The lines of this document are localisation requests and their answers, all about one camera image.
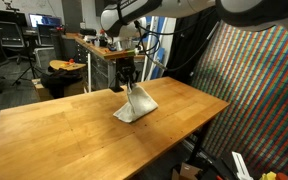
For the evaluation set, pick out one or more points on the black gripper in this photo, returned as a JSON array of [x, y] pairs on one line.
[[125, 68]]

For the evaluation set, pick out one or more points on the white cloth towel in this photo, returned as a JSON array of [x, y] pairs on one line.
[[140, 103]]

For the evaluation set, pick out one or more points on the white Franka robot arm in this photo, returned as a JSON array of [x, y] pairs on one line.
[[184, 6]]

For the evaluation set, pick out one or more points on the wooden top metal workbench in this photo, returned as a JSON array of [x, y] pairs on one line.
[[100, 70]]

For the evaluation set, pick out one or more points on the thin white pole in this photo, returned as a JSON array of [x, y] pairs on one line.
[[159, 50]]

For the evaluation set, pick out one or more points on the blue board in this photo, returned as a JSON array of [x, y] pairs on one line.
[[162, 53]]

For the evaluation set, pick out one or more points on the small orange object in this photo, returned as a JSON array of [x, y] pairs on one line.
[[70, 61]]

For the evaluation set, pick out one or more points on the black device on bench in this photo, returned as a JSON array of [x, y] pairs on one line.
[[88, 32]]

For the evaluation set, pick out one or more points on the round wooden stool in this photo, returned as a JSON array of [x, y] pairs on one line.
[[62, 66]]

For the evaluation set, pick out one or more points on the black bag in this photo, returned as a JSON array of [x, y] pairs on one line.
[[59, 81]]

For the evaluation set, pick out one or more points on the cardboard box under bag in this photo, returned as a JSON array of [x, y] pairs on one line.
[[39, 93]]

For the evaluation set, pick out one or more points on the black table leg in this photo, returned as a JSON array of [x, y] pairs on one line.
[[200, 143]]

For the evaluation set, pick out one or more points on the black tripod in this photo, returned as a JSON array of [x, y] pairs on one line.
[[32, 56]]

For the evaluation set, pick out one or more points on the lit computer monitor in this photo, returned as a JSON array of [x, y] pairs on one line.
[[45, 20]]

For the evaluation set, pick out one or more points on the cardboard box under table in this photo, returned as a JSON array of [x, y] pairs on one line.
[[187, 171]]

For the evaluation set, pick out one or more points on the mesh back office chair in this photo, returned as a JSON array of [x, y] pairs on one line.
[[9, 35]]

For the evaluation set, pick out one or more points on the dark computer monitor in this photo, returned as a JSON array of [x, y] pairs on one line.
[[4, 16]]

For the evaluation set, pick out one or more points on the multicoloured striped curtain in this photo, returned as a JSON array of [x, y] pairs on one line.
[[267, 116]]

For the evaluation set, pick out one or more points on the yellow object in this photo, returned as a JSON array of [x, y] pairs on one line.
[[268, 176]]

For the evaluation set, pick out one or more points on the tan wrist camera block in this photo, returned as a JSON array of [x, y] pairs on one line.
[[122, 54]]

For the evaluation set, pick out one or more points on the dark wall cabinet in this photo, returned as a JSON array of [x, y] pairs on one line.
[[98, 6]]

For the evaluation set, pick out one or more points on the white plastic bracket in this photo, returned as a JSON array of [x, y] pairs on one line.
[[241, 166]]

